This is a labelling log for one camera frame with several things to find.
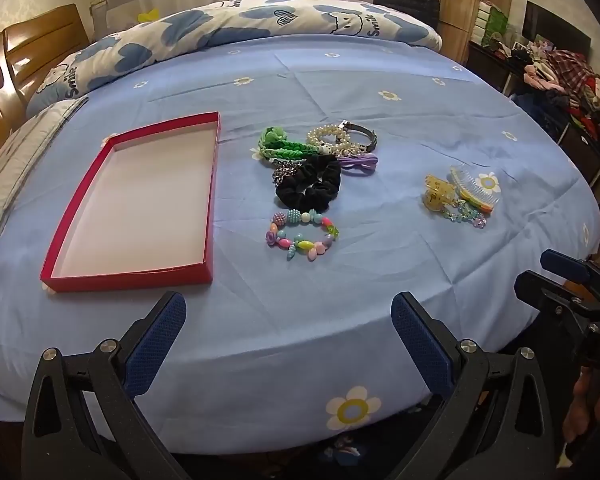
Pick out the green flower hair tie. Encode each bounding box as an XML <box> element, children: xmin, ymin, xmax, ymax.
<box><xmin>258</xmin><ymin>126</ymin><xmax>292</xmax><ymax>147</ymax></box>

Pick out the white pearl bracelet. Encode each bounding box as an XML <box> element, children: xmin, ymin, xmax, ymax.
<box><xmin>307</xmin><ymin>125</ymin><xmax>366</xmax><ymax>158</ymax></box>

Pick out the dark metal chain bracelet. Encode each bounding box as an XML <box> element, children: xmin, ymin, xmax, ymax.
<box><xmin>271</xmin><ymin>159</ymin><xmax>306</xmax><ymax>186</ymax></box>

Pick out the blue floral bed sheet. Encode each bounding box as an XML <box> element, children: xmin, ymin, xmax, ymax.
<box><xmin>0</xmin><ymin>35</ymin><xmax>600</xmax><ymax>441</ymax></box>

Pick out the person's right hand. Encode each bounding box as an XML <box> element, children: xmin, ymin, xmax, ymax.
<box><xmin>562</xmin><ymin>370</ymin><xmax>600</xmax><ymax>461</ymax></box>

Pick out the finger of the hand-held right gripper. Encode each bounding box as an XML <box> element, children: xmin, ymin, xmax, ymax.
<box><xmin>514</xmin><ymin>270</ymin><xmax>597</xmax><ymax>312</ymax></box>
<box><xmin>540</xmin><ymin>249</ymin><xmax>600</xmax><ymax>288</ymax></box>

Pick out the green braided hair tie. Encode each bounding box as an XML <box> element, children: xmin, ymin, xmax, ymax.
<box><xmin>252</xmin><ymin>141</ymin><xmax>323</xmax><ymax>165</ymax></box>

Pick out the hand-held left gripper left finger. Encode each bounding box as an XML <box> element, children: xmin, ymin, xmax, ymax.
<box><xmin>22</xmin><ymin>291</ymin><xmax>188</xmax><ymax>480</ymax></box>

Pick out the black scrunchie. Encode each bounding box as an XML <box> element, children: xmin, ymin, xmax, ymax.
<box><xmin>275</xmin><ymin>155</ymin><xmax>342</xmax><ymax>213</ymax></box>

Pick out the wrist watch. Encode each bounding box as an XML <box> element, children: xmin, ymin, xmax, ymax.
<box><xmin>339</xmin><ymin>120</ymin><xmax>379</xmax><ymax>152</ymax></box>

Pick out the purple bow hair tie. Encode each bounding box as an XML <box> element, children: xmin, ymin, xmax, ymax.
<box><xmin>337</xmin><ymin>154</ymin><xmax>380</xmax><ymax>173</ymax></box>

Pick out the red cardboard box tray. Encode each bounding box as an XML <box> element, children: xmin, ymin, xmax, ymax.
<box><xmin>40</xmin><ymin>111</ymin><xmax>222</xmax><ymax>293</ymax></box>

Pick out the black flat screen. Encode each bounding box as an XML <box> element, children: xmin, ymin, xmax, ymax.
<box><xmin>522</xmin><ymin>1</ymin><xmax>593</xmax><ymax>58</ymax></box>

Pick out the pile of clothes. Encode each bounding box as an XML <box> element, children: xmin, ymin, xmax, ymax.
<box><xmin>522</xmin><ymin>40</ymin><xmax>600</xmax><ymax>141</ymax></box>

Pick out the wooden headboard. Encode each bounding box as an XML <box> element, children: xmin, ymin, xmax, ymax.
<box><xmin>0</xmin><ymin>4</ymin><xmax>91</xmax><ymax>171</ymax></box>

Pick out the dark wooden desk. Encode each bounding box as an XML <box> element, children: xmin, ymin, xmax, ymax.
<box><xmin>467</xmin><ymin>40</ymin><xmax>600</xmax><ymax>186</ymax></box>

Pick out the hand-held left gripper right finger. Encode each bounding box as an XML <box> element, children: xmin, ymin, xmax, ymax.
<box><xmin>390</xmin><ymin>291</ymin><xmax>556</xmax><ymax>480</ymax></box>

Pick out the clear rainbow hair comb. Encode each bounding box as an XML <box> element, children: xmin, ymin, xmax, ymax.
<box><xmin>449</xmin><ymin>166</ymin><xmax>500</xmax><ymax>213</ymax></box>

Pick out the wooden wardrobe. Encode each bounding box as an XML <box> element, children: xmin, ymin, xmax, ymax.
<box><xmin>420</xmin><ymin>0</ymin><xmax>516</xmax><ymax>66</ymax></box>

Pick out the white quilt with blue hearts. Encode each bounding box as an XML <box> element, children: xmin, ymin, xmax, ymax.
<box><xmin>27</xmin><ymin>0</ymin><xmax>442</xmax><ymax>116</ymax></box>

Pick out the colourful bead bracelet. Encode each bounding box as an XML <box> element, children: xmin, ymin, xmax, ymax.
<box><xmin>265</xmin><ymin>209</ymin><xmax>340</xmax><ymax>262</ymax></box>

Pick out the blue crystal bead bracelet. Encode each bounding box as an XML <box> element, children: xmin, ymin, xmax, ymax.
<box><xmin>442</xmin><ymin>200</ymin><xmax>488</xmax><ymax>230</ymax></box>

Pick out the yellow hair claw clip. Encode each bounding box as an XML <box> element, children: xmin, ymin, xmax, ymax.
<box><xmin>421</xmin><ymin>174</ymin><xmax>461</xmax><ymax>211</ymax></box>

